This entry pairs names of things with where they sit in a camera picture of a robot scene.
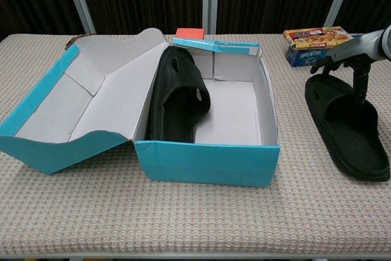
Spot orange block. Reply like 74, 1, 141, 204
175, 28, 205, 42

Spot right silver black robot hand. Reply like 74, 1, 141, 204
310, 30, 386, 105

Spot brown snack wrapper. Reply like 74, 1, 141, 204
65, 33, 92, 51

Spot blue snack package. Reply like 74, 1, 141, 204
285, 33, 364, 68

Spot black rubber slipper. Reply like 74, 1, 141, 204
304, 71, 391, 182
148, 45, 212, 144

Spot light blue shoe box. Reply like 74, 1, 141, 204
0, 27, 281, 187

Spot beige waffle tablecloth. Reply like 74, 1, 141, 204
0, 33, 391, 255

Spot yellow curry box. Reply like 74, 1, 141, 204
282, 26, 355, 51

